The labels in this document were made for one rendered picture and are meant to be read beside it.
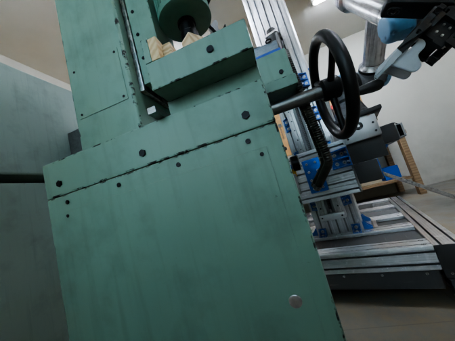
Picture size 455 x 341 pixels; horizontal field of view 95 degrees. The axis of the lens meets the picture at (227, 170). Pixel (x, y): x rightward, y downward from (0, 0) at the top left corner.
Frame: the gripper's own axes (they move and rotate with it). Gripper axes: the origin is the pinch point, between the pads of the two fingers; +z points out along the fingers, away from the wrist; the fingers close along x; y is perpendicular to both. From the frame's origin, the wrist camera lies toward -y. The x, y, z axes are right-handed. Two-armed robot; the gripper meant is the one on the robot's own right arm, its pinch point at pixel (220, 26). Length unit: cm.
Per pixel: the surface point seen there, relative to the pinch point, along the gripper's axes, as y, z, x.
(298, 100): -29, 23, 46
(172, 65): -39, 47, 23
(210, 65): -37, 47, 31
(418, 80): 179, -295, 173
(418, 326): -78, -7, 112
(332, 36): -18, 35, 48
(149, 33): -25.5, 28.8, -3.9
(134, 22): -23.6, 28.8, -11.1
